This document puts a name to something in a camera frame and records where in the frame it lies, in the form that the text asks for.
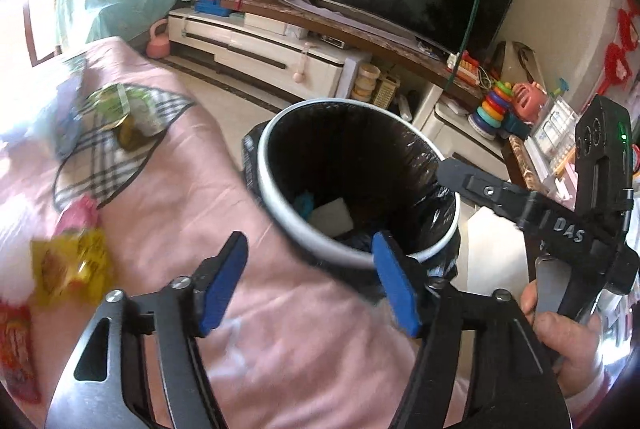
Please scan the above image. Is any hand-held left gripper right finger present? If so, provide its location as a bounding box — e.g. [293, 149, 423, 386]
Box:
[371, 231, 573, 429]

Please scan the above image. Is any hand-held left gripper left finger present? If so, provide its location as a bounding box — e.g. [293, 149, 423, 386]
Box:
[45, 231, 249, 429]

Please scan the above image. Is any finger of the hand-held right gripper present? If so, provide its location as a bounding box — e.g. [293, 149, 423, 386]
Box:
[436, 158, 549, 231]

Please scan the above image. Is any white bin with black bag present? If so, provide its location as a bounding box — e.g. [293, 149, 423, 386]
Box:
[241, 98, 462, 295]

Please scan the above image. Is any yellow snack packet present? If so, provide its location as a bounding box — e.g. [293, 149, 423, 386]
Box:
[30, 229, 113, 307]

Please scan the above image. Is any pink snack packet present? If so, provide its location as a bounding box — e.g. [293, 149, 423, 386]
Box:
[52, 195, 103, 242]

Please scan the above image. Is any red snack packet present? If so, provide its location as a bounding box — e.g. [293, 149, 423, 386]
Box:
[0, 301, 42, 405]

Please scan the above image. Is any person's right forearm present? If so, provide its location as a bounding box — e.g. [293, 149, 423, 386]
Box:
[567, 369, 621, 429]

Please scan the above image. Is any person's right hand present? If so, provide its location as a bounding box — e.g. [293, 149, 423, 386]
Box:
[519, 281, 617, 402]

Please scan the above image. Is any brown marble side table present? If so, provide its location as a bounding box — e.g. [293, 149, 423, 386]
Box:
[501, 134, 576, 210]

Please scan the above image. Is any clear plastic organizer box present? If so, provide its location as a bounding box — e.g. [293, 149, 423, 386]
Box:
[530, 99, 576, 170]

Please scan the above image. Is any white paper piece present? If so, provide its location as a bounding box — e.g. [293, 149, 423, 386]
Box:
[307, 198, 356, 240]

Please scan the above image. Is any pink plastic toy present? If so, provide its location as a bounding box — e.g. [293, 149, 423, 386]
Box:
[510, 82, 548, 122]

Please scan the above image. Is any blue wrapper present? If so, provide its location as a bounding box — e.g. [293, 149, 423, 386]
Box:
[292, 192, 317, 217]

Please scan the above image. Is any brown cardboard sheet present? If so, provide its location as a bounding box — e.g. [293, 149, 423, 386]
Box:
[500, 40, 548, 95]

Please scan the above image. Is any red and yellow toy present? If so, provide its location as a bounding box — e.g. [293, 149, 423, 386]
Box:
[457, 52, 488, 85]

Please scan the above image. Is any wooden rack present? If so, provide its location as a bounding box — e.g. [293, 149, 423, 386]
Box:
[372, 76, 401, 107]

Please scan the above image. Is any round wooden stacked box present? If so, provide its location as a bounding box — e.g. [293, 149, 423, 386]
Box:
[352, 63, 383, 102]

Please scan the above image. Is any dark round jar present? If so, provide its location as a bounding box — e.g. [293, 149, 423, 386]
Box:
[117, 116, 151, 152]

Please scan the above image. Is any green and white packet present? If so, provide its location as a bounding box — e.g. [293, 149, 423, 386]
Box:
[87, 84, 166, 135]

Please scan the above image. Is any pink hanging massager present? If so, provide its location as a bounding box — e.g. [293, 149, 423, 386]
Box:
[295, 43, 312, 84]

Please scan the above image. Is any white and brown television stand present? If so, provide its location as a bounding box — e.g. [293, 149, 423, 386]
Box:
[167, 0, 506, 150]

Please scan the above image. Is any pink kettlebell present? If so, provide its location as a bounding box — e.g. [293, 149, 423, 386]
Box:
[146, 20, 171, 59]

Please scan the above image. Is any green and white book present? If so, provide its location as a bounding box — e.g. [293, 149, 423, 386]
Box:
[57, 49, 93, 75]

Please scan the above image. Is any blue toy cash register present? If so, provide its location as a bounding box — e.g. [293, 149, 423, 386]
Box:
[194, 0, 236, 16]

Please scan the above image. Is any rainbow stacking ring toy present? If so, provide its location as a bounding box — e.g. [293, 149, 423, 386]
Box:
[467, 82, 516, 140]

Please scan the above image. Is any red cutout wall decoration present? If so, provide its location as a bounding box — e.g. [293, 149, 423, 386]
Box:
[602, 6, 640, 95]

